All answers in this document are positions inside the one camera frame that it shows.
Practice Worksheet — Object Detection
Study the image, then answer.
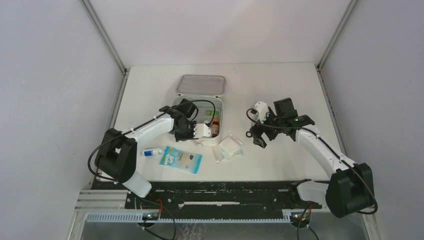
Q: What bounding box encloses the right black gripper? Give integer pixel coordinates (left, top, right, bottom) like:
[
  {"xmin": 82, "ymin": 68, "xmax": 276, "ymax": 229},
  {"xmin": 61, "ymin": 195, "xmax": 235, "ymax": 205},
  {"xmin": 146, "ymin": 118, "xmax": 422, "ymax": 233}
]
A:
[{"xmin": 249, "ymin": 107, "xmax": 284, "ymax": 148}]

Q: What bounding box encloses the white gauze pad packet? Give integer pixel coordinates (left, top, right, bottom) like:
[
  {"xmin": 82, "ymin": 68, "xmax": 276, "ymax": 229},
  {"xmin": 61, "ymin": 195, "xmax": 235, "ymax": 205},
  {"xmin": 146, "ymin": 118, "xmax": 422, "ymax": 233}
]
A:
[{"xmin": 218, "ymin": 134, "xmax": 244, "ymax": 161}]

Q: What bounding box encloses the brown bottle orange cap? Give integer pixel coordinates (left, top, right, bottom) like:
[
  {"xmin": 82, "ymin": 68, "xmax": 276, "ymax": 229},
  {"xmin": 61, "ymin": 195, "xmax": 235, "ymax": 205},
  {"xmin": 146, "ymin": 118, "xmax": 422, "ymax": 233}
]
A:
[{"xmin": 210, "ymin": 117, "xmax": 220, "ymax": 138}]

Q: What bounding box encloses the blue white small tube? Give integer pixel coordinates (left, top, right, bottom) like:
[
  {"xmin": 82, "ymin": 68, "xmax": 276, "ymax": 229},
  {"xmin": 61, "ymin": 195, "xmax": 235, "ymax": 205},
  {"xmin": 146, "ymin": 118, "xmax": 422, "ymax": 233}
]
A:
[{"xmin": 141, "ymin": 147, "xmax": 164, "ymax": 157}]

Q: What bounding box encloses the white medicine kit box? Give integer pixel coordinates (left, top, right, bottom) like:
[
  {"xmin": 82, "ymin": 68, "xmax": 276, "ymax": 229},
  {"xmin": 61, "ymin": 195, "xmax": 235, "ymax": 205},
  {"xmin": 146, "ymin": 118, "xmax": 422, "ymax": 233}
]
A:
[{"xmin": 171, "ymin": 74, "xmax": 227, "ymax": 146}]

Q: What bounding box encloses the green wind oil box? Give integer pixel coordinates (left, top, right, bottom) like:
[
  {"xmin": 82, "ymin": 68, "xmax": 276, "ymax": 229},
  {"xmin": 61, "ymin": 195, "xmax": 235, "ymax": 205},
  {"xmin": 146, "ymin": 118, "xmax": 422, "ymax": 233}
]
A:
[{"xmin": 204, "ymin": 110, "xmax": 216, "ymax": 117}]

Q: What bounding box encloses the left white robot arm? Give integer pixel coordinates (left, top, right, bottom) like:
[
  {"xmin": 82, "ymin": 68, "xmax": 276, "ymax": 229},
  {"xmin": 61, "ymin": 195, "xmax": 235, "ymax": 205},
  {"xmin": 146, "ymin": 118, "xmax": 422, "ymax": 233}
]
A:
[{"xmin": 91, "ymin": 99, "xmax": 196, "ymax": 209}]

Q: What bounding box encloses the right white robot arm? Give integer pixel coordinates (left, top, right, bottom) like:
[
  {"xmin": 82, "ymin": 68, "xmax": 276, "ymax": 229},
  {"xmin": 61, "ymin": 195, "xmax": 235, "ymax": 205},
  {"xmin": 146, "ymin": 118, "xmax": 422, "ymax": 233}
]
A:
[{"xmin": 246, "ymin": 98, "xmax": 379, "ymax": 218}]

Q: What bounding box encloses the clear bandage packet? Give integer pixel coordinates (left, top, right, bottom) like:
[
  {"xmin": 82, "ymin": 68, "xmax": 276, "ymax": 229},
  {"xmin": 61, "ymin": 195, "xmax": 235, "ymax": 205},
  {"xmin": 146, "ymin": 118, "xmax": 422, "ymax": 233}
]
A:
[{"xmin": 212, "ymin": 145, "xmax": 244, "ymax": 164}]

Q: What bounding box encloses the blue cotton swab packet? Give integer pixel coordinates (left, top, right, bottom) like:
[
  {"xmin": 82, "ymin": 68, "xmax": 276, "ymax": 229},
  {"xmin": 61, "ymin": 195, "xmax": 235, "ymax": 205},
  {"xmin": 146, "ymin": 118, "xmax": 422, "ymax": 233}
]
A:
[{"xmin": 160, "ymin": 146, "xmax": 203, "ymax": 174}]

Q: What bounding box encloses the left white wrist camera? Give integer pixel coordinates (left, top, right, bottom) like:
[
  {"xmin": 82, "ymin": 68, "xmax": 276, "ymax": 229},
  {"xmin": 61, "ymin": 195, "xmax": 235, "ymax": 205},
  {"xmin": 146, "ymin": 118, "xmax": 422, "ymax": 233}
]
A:
[{"xmin": 193, "ymin": 123, "xmax": 212, "ymax": 139}]

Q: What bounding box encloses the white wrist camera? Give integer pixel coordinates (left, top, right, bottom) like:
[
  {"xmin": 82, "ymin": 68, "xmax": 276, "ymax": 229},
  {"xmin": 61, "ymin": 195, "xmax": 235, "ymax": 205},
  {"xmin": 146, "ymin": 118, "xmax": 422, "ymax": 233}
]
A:
[
  {"xmin": 193, "ymin": 123, "xmax": 212, "ymax": 139},
  {"xmin": 251, "ymin": 101, "xmax": 269, "ymax": 124}
]

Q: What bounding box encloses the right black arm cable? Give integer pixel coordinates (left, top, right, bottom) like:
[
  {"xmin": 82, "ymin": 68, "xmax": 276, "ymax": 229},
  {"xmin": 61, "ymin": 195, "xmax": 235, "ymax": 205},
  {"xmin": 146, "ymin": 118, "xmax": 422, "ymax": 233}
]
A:
[{"xmin": 245, "ymin": 107, "xmax": 379, "ymax": 216}]

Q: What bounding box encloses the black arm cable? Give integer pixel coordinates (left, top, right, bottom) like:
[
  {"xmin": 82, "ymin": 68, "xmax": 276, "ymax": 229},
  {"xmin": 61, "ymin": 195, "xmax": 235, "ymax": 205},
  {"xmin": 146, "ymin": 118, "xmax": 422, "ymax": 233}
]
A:
[
  {"xmin": 87, "ymin": 99, "xmax": 217, "ymax": 182},
  {"xmin": 245, "ymin": 107, "xmax": 379, "ymax": 216}
]

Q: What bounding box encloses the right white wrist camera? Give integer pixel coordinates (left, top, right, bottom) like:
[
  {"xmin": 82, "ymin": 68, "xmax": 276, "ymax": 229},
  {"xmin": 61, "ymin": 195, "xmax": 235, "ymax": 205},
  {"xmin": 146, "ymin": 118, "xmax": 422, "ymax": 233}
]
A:
[{"xmin": 251, "ymin": 101, "xmax": 269, "ymax": 124}]

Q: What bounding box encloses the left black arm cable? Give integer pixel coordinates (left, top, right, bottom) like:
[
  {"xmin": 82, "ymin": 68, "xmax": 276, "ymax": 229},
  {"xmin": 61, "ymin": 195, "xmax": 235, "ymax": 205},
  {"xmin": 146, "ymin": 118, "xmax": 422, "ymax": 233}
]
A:
[{"xmin": 87, "ymin": 99, "xmax": 217, "ymax": 182}]

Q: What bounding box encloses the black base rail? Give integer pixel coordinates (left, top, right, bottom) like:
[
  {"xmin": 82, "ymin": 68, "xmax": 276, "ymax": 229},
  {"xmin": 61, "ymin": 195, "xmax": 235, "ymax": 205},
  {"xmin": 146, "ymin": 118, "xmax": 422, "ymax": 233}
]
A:
[{"xmin": 124, "ymin": 180, "xmax": 322, "ymax": 221}]

